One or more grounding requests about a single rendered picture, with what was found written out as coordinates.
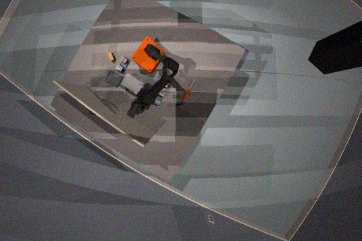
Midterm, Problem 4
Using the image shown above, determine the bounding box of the beige flat panel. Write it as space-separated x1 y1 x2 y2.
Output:
53 80 156 147

